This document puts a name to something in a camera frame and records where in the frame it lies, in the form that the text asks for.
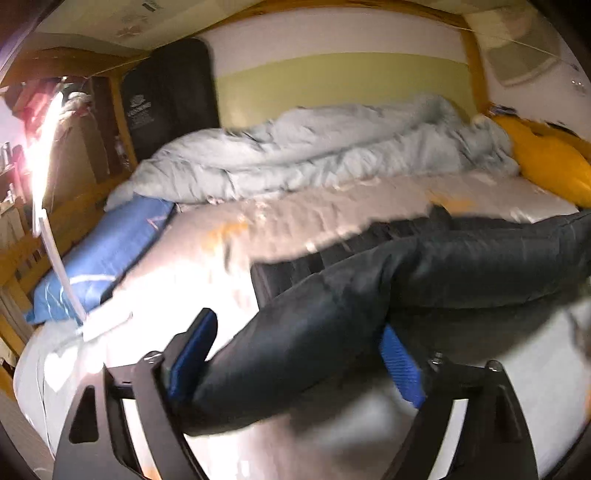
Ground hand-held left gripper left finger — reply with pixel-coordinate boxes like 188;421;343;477
52;308;218;480

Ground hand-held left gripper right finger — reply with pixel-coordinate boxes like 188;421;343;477
381;325;539;480

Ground dark grey trousers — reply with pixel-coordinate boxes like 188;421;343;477
189;208;591;437

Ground mattress with white sheet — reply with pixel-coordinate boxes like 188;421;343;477
14;173;583;480

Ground blue pillow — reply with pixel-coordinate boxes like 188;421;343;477
25;196;176;324

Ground cluttered wooden shelf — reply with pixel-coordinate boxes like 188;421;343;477
0;46;139;296

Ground grey duvet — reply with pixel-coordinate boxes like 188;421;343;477
106;95;520;213

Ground yellow pillow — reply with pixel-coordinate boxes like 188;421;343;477
492;115;591;208

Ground black padded bag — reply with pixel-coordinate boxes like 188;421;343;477
121;38;220;162

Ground wooden bed frame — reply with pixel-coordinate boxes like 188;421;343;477
0;0;591;398

